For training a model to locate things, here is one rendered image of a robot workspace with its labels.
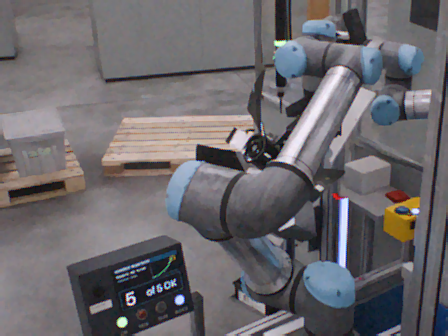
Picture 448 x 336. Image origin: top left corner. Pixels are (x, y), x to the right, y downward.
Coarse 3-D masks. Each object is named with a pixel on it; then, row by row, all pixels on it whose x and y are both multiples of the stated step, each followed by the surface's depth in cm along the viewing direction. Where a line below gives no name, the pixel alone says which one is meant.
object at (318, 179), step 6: (324, 168) 205; (318, 174) 201; (324, 174) 200; (330, 174) 199; (336, 174) 198; (342, 174) 197; (318, 180) 198; (324, 180) 197; (330, 180) 196; (336, 180) 195; (324, 186) 194; (312, 192) 193; (318, 192) 193
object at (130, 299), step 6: (132, 288) 145; (138, 288) 146; (120, 294) 144; (126, 294) 144; (132, 294) 145; (138, 294) 146; (120, 300) 144; (126, 300) 145; (132, 300) 145; (138, 300) 146; (126, 306) 145; (132, 306) 146
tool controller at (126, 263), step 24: (168, 240) 154; (72, 264) 146; (96, 264) 143; (120, 264) 143; (144, 264) 146; (168, 264) 150; (72, 288) 147; (96, 288) 139; (120, 288) 143; (144, 288) 147; (168, 288) 150; (96, 312) 141; (120, 312) 144; (168, 312) 151
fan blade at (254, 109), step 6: (264, 72) 231; (258, 78) 235; (258, 84) 233; (252, 90) 241; (258, 90) 231; (252, 96) 240; (258, 96) 230; (252, 102) 240; (258, 102) 229; (252, 108) 240; (258, 108) 228; (252, 114) 241; (258, 114) 228; (258, 120) 226; (258, 126) 230; (258, 132) 231
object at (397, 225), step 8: (408, 200) 211; (416, 200) 211; (392, 208) 206; (408, 208) 206; (416, 208) 206; (384, 216) 207; (392, 216) 204; (400, 216) 201; (408, 216) 201; (384, 224) 208; (392, 224) 205; (400, 224) 201; (408, 224) 201; (392, 232) 206; (400, 232) 202; (408, 232) 202; (408, 240) 204
